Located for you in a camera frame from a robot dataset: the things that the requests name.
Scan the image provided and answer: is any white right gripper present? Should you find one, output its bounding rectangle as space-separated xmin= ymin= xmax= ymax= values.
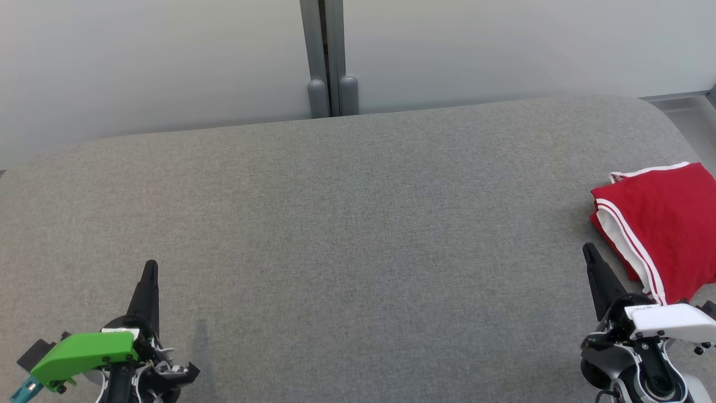
xmin=582 ymin=242 xmax=716 ymax=344

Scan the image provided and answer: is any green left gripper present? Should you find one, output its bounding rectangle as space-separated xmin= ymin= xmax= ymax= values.
xmin=30 ymin=259 xmax=164 ymax=393

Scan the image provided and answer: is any red and white basketball jersey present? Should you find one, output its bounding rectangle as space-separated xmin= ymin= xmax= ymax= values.
xmin=590 ymin=161 xmax=716 ymax=307

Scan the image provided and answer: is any left camera cable teal plug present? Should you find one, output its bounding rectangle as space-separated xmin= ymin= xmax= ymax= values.
xmin=10 ymin=375 xmax=45 ymax=403

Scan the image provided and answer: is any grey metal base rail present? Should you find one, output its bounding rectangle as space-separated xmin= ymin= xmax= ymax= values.
xmin=638 ymin=84 xmax=716 ymax=113

